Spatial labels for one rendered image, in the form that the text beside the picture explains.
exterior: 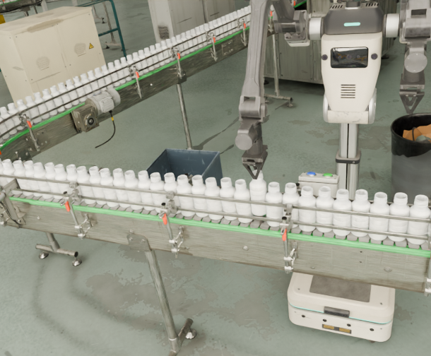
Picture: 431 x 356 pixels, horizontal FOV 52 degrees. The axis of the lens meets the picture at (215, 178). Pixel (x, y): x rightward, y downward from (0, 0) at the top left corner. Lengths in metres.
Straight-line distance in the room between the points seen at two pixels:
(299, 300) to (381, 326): 0.41
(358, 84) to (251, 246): 0.79
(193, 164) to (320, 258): 0.99
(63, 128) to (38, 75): 2.53
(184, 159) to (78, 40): 3.71
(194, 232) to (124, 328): 1.17
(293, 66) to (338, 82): 3.52
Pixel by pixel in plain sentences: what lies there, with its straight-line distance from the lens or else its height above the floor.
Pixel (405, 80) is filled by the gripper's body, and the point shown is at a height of 1.49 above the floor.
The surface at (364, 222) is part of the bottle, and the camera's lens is 1.52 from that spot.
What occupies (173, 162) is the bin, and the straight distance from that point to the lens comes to 2.38.
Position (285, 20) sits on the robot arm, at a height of 1.61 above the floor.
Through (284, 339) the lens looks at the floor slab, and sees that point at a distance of 2.52.
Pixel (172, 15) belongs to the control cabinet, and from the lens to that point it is 7.52.
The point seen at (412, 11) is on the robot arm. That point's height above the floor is 1.68.
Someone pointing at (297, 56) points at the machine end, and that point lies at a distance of 5.35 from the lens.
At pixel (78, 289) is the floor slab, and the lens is 3.10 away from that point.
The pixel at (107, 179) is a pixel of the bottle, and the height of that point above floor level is 1.13.
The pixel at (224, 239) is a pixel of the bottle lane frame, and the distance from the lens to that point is 1.68.
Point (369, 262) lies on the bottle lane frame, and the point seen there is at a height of 0.92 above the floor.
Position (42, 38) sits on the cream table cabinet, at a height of 1.01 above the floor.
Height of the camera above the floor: 2.00
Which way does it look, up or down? 31 degrees down
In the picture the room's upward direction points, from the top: 9 degrees counter-clockwise
